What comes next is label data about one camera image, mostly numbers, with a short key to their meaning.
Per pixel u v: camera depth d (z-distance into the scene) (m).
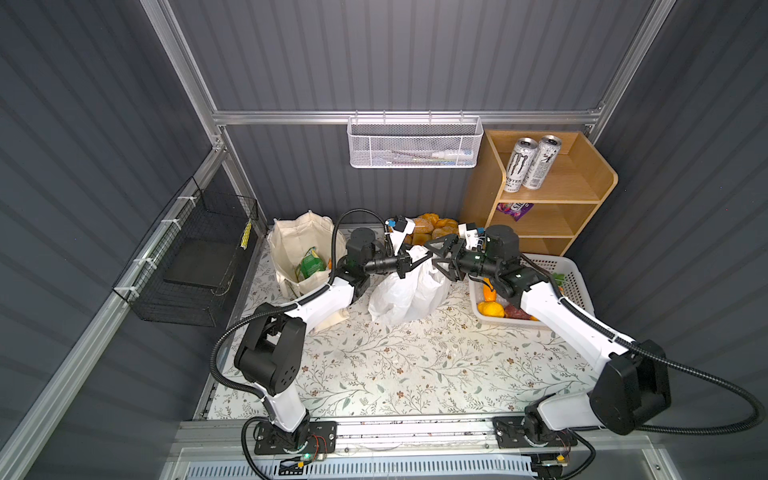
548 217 1.01
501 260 0.61
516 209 0.99
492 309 0.89
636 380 0.41
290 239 0.94
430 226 1.12
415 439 0.74
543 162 0.79
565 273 0.96
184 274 0.71
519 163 0.78
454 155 0.89
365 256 0.67
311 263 1.01
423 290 0.79
